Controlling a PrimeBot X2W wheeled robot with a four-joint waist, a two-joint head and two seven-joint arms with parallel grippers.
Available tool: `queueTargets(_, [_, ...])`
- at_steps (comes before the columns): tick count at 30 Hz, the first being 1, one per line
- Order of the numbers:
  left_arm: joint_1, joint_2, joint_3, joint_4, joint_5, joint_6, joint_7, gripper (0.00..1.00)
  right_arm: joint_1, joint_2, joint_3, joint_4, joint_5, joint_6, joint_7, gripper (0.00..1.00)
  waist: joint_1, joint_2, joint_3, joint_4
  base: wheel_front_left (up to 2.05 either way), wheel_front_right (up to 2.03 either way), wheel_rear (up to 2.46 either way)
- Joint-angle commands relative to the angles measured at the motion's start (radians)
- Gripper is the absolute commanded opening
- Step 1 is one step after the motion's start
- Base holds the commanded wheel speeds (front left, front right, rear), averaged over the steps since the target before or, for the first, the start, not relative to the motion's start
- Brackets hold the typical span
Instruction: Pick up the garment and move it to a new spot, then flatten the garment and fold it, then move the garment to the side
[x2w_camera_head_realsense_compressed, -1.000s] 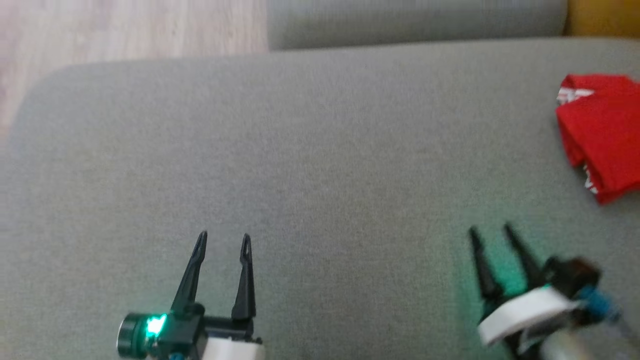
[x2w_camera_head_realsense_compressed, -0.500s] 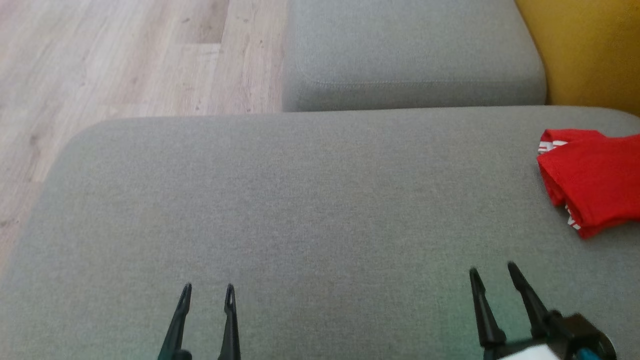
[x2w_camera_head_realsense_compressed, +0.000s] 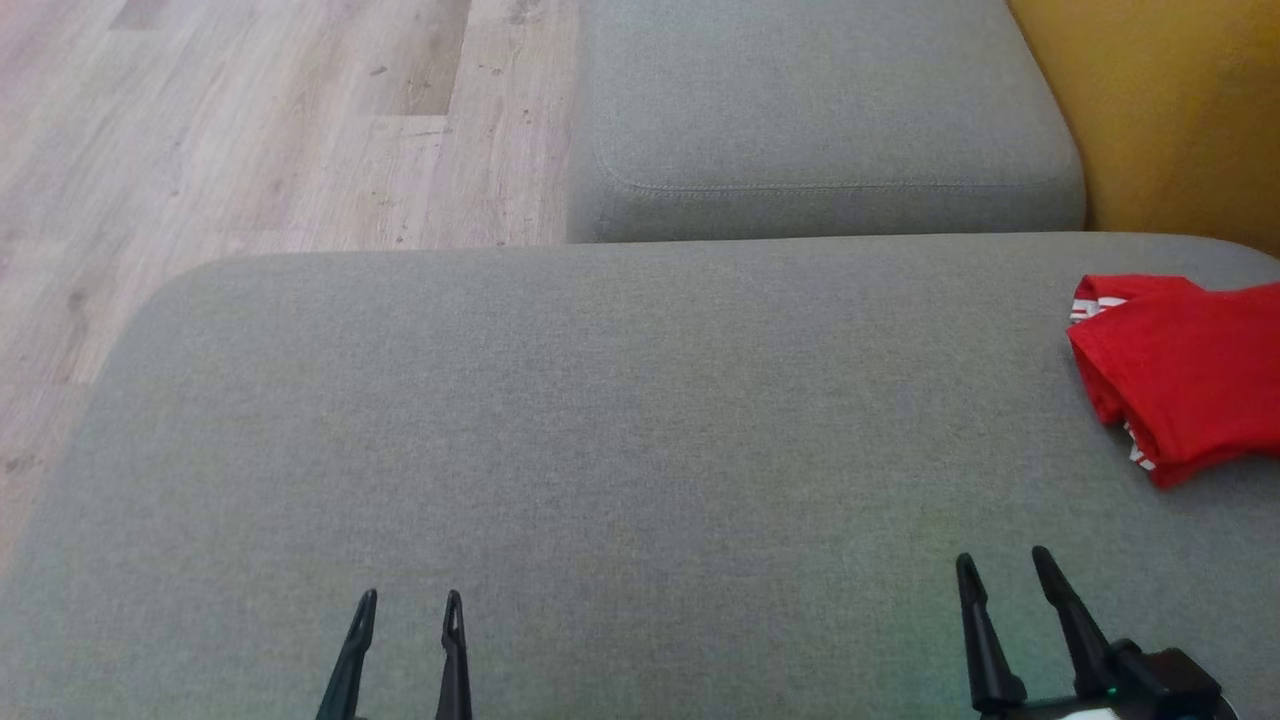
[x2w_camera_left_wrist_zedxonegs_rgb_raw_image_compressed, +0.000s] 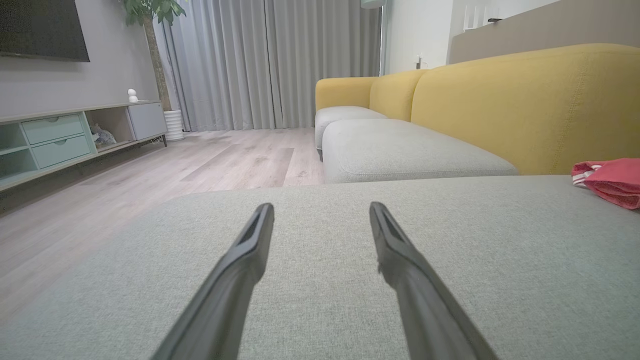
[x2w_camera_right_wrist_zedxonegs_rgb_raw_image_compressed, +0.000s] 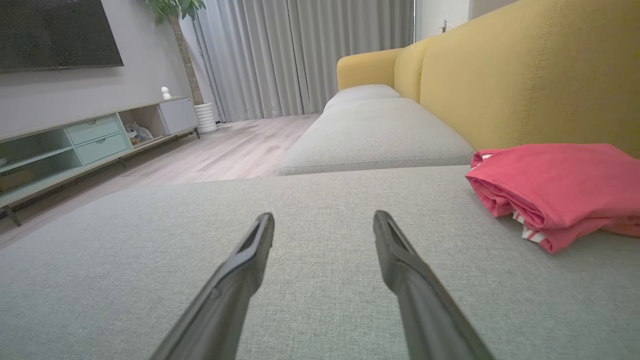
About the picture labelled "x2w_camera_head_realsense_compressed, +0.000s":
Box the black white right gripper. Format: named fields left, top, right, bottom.
left=955, top=545, right=1132, bottom=720

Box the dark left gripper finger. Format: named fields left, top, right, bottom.
left=435, top=589, right=474, bottom=720
left=317, top=588, right=379, bottom=720

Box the red white striped jersey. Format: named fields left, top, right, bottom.
left=1066, top=274, right=1280, bottom=490

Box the large grey sofa seat cushion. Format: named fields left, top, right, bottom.
left=0, top=232, right=1280, bottom=720

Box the small grey sofa cushion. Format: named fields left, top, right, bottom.
left=565, top=0, right=1089, bottom=245

